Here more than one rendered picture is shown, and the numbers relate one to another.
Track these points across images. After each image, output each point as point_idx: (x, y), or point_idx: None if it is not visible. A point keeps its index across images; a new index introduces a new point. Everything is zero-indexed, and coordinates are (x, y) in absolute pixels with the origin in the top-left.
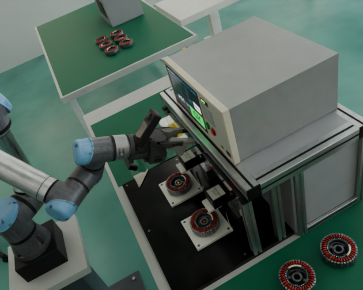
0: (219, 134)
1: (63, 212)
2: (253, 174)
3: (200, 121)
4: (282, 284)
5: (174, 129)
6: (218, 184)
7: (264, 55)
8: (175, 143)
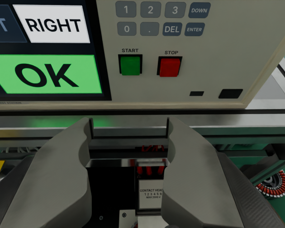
0: (217, 52)
1: None
2: (284, 94)
3: (71, 79)
4: (276, 196)
5: (73, 148)
6: (139, 179)
7: None
8: (263, 196)
